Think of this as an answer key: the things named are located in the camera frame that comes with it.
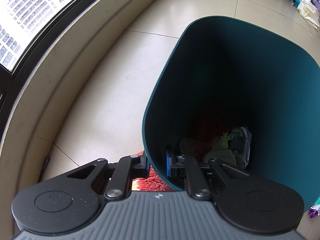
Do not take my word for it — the purple wrapper scrap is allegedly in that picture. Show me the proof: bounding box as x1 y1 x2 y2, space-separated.
308 203 320 219

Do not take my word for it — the crumpled wrapper trash in bin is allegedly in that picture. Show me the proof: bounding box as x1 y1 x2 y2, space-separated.
204 127 252 169

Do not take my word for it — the white plastic shopping bag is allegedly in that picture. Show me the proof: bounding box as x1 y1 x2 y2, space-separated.
297 0 319 32

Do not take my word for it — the dark teal trash bin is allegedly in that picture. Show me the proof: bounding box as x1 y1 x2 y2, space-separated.
142 16 319 208

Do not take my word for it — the black window frame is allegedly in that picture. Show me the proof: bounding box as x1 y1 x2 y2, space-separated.
1 0 95 131

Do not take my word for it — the red fluffy slipper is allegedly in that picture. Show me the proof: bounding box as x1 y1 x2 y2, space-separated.
131 165 174 192

